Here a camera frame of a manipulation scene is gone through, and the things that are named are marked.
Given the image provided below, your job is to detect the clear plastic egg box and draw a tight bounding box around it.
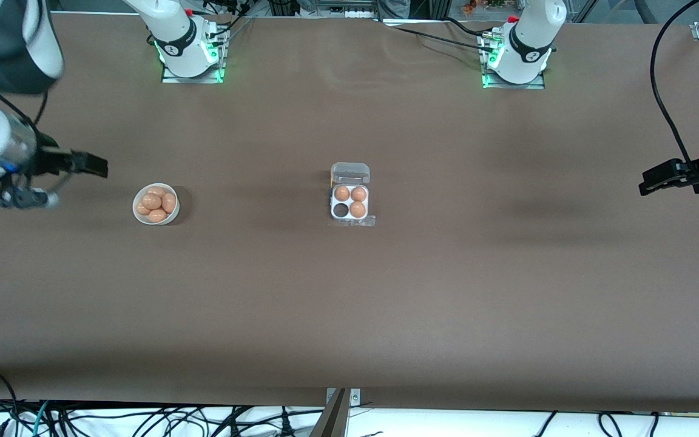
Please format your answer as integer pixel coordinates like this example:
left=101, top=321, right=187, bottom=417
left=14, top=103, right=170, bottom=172
left=329, top=162, right=371, bottom=222

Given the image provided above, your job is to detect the white round bowl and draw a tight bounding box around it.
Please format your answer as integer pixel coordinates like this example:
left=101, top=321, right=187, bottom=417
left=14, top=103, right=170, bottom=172
left=132, top=183, right=181, bottom=226

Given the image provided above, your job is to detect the grey clothed person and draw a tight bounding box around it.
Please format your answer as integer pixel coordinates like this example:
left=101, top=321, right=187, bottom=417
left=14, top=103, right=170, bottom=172
left=377, top=0, right=411, bottom=19

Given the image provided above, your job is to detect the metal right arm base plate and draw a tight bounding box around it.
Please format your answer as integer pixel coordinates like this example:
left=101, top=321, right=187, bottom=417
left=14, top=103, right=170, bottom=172
left=161, top=24, right=226, bottom=84

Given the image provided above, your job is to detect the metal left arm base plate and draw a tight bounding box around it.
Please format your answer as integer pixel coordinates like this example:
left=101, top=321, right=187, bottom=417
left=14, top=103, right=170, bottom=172
left=481, top=33, right=546, bottom=90

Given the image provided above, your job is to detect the short black table cable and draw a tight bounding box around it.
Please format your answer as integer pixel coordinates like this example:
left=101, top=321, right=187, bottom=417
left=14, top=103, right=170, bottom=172
left=445, top=17, right=497, bottom=38

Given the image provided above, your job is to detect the teal cable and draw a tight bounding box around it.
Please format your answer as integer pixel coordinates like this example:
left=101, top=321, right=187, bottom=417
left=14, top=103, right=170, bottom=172
left=32, top=401, right=50, bottom=437

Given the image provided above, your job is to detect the long black table cable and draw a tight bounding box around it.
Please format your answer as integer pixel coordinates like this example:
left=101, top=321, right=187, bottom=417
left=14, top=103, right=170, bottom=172
left=386, top=24, right=496, bottom=53

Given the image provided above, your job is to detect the silver bracket plate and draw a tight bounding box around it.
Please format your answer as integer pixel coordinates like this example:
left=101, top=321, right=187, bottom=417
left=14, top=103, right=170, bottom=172
left=325, top=388, right=361, bottom=408

